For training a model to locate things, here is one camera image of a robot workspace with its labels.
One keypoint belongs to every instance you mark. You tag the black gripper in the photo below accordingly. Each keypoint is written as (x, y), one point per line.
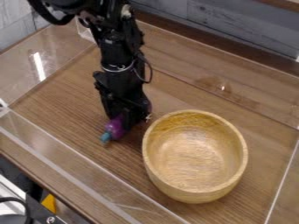
(121, 95)

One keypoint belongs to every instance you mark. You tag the purple toy eggplant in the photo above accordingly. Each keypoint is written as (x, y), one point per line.
(113, 130)

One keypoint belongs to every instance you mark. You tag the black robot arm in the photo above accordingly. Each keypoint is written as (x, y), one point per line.
(111, 21)

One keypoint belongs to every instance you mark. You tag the light wooden bowl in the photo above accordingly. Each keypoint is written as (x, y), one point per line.
(195, 155)

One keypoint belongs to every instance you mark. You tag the yellow and black equipment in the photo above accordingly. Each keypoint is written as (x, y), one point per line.
(41, 209)

